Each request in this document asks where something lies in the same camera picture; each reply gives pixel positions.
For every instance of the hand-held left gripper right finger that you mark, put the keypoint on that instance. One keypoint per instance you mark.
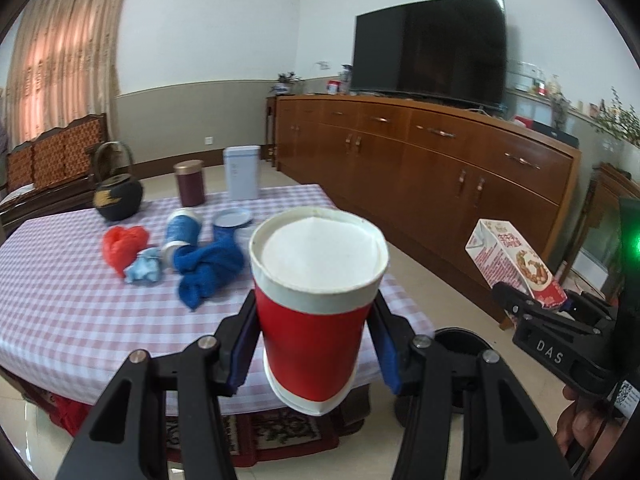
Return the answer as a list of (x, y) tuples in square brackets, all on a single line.
[(387, 355)]

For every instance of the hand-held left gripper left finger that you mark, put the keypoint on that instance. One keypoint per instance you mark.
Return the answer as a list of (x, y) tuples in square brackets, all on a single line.
[(240, 355)]

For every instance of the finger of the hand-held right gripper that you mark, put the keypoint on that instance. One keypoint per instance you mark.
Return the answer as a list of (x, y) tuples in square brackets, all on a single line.
[(515, 305), (595, 317)]

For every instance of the white and red milk carton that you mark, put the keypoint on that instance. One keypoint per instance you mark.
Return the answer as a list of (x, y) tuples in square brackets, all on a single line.
[(505, 255)]

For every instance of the red paper cup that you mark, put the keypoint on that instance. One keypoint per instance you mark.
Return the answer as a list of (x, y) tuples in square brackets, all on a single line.
[(310, 340)]

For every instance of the red plastic bag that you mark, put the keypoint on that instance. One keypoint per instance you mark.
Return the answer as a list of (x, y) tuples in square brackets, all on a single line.
[(122, 247)]

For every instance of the person's right hand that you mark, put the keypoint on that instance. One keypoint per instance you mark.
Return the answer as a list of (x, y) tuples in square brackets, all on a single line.
[(580, 422)]

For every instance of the patterned red rug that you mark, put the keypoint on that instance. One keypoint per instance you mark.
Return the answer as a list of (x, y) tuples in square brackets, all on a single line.
[(280, 432)]

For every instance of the blue cloth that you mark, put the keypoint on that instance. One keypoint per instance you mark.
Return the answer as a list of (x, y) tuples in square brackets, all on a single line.
[(210, 270)]

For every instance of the light blue crumpled tissue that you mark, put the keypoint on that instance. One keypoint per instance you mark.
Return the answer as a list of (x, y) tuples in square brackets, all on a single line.
[(145, 267)]

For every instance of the blue paper cup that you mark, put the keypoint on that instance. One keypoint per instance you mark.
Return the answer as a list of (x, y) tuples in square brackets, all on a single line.
[(181, 232)]

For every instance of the brown wooden sideboard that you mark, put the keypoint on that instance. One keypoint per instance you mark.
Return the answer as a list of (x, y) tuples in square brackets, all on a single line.
[(425, 175)]

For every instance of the checkered tablecloth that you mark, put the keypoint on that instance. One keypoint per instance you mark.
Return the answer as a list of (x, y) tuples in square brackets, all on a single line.
[(75, 310)]

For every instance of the black box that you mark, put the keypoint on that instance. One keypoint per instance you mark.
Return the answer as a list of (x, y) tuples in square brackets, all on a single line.
[(562, 137)]

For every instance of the maroon canister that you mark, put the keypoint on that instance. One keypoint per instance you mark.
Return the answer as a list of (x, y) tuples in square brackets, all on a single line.
[(190, 185)]

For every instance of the white tin box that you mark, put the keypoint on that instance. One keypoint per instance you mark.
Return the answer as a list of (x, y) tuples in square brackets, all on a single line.
[(242, 172)]

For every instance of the leafy green plant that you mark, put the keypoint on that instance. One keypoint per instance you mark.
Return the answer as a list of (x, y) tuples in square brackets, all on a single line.
[(622, 120)]

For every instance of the black teapot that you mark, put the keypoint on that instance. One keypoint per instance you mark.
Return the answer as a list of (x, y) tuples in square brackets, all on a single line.
[(117, 197)]

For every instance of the black television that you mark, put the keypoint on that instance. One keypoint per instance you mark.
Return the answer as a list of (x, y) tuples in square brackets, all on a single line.
[(430, 50)]

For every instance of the small red box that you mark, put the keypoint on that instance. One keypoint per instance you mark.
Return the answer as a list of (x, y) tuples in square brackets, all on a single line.
[(334, 87)]

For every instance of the wooden sofa bench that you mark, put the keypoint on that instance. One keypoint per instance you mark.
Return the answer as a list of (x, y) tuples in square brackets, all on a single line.
[(45, 160)]

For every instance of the small potted plant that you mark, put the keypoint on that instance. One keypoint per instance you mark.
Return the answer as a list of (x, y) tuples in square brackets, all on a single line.
[(287, 82)]

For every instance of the beige curtain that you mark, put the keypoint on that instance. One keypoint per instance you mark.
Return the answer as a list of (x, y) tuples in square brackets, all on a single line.
[(65, 50)]

